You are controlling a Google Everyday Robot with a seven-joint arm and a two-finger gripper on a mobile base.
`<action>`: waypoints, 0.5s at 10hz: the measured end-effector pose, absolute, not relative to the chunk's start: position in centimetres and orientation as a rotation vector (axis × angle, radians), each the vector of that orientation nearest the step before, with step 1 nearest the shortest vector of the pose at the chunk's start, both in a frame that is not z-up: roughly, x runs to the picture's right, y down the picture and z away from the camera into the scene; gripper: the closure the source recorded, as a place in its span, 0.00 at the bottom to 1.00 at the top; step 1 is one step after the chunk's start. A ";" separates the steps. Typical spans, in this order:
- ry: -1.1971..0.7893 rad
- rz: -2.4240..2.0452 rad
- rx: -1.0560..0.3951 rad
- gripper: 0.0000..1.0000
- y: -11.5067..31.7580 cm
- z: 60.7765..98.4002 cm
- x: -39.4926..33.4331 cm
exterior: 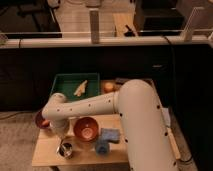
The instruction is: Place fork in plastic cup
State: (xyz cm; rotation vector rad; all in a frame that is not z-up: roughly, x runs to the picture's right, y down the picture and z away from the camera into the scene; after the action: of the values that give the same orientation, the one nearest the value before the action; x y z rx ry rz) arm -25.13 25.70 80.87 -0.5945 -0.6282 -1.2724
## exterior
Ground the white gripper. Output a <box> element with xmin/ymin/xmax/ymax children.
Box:
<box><xmin>50</xmin><ymin>119</ymin><xmax>70</xmax><ymax>139</ymax></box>

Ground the silver fork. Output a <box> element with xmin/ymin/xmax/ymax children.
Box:
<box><xmin>59</xmin><ymin>139</ymin><xmax>65</xmax><ymax>156</ymax></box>

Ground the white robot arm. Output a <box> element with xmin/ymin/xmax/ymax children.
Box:
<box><xmin>42</xmin><ymin>79</ymin><xmax>178</xmax><ymax>171</ymax></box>

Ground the small steel cup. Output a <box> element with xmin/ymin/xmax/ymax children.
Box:
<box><xmin>61</xmin><ymin>143</ymin><xmax>73</xmax><ymax>159</ymax></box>

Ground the red sausage toy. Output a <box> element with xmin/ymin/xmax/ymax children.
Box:
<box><xmin>42</xmin><ymin>120</ymin><xmax>50</xmax><ymax>127</ymax></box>

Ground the dark red bowl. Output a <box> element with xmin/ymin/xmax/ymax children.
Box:
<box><xmin>35</xmin><ymin>111</ymin><xmax>47</xmax><ymax>129</ymax></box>

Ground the orange wooden bowl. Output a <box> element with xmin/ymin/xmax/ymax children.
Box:
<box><xmin>73</xmin><ymin>117</ymin><xmax>99</xmax><ymax>142</ymax></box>

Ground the beige object in tray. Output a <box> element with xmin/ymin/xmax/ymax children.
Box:
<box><xmin>74</xmin><ymin>80</ymin><xmax>88</xmax><ymax>97</ymax></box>

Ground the green plastic tray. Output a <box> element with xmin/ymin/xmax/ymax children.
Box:
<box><xmin>50</xmin><ymin>73</ymin><xmax>100</xmax><ymax>100</ymax></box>

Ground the orange fruit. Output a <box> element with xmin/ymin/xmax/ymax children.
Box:
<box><xmin>104</xmin><ymin>82</ymin><xmax>115</xmax><ymax>93</ymax></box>

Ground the dark brown object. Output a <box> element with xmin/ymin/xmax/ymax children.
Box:
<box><xmin>115</xmin><ymin>78</ymin><xmax>130</xmax><ymax>85</ymax></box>

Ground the black tool on bench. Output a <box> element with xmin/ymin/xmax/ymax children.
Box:
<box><xmin>124</xmin><ymin>25</ymin><xmax>135</xmax><ymax>37</ymax></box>

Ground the grey upright post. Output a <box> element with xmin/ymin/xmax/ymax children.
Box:
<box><xmin>89</xmin><ymin>9</ymin><xmax>100</xmax><ymax>44</ymax></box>

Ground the black cable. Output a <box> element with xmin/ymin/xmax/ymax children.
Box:
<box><xmin>161</xmin><ymin>34</ymin><xmax>194</xmax><ymax>164</ymax></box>

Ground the white horizontal rail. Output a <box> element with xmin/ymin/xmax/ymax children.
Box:
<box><xmin>0</xmin><ymin>35</ymin><xmax>213</xmax><ymax>49</ymax></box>

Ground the white slanted bracket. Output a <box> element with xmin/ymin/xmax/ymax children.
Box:
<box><xmin>181</xmin><ymin>7</ymin><xmax>204</xmax><ymax>41</ymax></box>

